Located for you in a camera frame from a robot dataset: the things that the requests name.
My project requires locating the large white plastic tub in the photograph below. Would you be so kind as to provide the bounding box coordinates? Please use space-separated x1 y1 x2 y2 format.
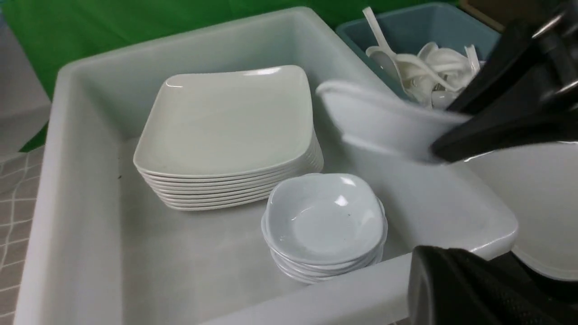
14 7 518 325

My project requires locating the large white square plate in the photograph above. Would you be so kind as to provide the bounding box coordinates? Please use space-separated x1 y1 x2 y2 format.
316 80 577 281

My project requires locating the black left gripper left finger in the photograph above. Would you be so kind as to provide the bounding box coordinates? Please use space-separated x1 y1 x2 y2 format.
408 246 577 325

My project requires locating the pile of white spoons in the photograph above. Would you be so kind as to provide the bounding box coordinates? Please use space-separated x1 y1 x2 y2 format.
363 7 485 111

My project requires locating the teal plastic bin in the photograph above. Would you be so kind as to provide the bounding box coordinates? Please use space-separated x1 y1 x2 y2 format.
336 2 500 100

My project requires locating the stack of white square plates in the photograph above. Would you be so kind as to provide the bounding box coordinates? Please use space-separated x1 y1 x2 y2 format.
133 65 324 211

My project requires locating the grey checked tablecloth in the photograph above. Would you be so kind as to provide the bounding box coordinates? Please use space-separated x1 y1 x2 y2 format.
0 146 45 325

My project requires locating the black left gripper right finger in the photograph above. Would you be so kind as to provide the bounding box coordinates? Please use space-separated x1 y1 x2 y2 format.
431 18 577 163

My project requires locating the stack of small white bowls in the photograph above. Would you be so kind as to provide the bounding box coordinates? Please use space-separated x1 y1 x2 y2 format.
261 173 388 284

